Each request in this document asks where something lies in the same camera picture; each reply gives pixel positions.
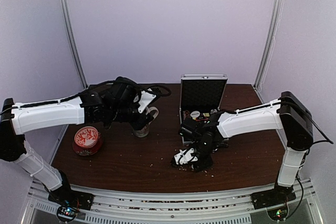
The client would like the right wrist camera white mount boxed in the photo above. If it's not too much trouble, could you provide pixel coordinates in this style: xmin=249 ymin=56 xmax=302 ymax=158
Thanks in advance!
xmin=171 ymin=148 xmax=198 ymax=167

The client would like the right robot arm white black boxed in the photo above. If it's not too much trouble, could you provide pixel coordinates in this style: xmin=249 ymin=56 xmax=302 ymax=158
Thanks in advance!
xmin=171 ymin=91 xmax=321 ymax=204

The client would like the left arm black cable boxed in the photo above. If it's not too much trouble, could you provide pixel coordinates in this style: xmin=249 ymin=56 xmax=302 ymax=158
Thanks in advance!
xmin=0 ymin=81 xmax=172 ymax=116

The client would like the white decorated mug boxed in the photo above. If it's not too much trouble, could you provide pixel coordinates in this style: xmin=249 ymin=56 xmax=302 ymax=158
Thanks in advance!
xmin=131 ymin=106 xmax=159 ymax=138

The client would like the front aluminium rail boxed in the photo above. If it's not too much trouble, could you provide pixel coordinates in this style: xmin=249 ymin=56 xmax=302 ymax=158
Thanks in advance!
xmin=19 ymin=179 xmax=326 ymax=223

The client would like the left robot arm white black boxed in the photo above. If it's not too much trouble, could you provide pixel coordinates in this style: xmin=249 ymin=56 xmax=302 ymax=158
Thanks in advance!
xmin=1 ymin=77 xmax=162 ymax=205

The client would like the right aluminium frame post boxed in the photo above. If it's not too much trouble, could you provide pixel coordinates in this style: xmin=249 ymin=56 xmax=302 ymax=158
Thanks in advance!
xmin=254 ymin=0 xmax=283 ymax=92

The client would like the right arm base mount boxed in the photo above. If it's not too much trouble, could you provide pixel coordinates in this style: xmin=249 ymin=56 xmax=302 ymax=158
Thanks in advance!
xmin=251 ymin=189 xmax=296 ymax=221

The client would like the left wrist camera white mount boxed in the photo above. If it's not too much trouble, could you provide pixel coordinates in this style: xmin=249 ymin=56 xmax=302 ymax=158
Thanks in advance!
xmin=134 ymin=91 xmax=156 ymax=113

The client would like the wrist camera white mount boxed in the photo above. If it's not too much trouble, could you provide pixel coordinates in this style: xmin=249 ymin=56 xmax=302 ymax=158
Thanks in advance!
xmin=134 ymin=91 xmax=156 ymax=113
xmin=171 ymin=148 xmax=198 ymax=167

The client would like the aluminium poker case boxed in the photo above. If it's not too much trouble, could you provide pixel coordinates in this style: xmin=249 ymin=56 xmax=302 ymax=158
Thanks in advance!
xmin=178 ymin=73 xmax=229 ymax=147

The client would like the white dealer button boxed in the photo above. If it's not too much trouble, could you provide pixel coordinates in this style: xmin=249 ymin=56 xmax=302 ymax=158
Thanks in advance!
xmin=190 ymin=111 xmax=201 ymax=118

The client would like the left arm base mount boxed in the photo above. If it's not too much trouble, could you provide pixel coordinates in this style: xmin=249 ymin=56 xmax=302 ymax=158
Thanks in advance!
xmin=48 ymin=191 xmax=94 ymax=223

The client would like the green red chip stack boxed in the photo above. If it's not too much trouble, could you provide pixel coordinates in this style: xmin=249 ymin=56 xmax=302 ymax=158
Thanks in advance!
xmin=182 ymin=110 xmax=191 ymax=121

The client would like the left aluminium frame post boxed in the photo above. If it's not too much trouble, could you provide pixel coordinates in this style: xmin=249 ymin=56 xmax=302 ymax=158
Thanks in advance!
xmin=60 ymin=0 xmax=88 ymax=89

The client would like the aluminium frame post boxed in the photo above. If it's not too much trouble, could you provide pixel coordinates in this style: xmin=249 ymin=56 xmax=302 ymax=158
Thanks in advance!
xmin=254 ymin=0 xmax=283 ymax=92
xmin=60 ymin=0 xmax=88 ymax=89

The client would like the red patterned bowl with lid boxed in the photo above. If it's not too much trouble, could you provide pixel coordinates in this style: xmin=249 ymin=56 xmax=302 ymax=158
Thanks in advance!
xmin=72 ymin=126 xmax=103 ymax=156

